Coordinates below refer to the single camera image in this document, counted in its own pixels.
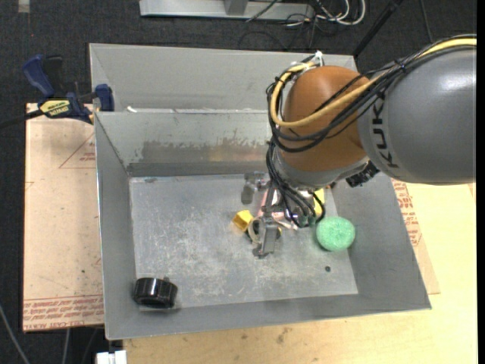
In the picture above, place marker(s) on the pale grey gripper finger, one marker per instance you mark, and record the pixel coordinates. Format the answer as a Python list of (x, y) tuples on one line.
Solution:
[(248, 190), (268, 239)]

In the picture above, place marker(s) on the yellow block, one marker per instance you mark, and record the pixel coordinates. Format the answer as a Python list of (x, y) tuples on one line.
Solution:
[(242, 219)]

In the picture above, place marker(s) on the green foam ball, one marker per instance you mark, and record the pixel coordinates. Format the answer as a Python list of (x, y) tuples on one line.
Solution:
[(335, 233)]

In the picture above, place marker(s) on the grey metal bin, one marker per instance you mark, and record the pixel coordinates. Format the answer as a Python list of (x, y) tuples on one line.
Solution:
[(189, 233)]

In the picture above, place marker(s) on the brown cardboard board, red print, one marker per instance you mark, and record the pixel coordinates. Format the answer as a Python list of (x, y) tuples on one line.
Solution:
[(60, 211)]

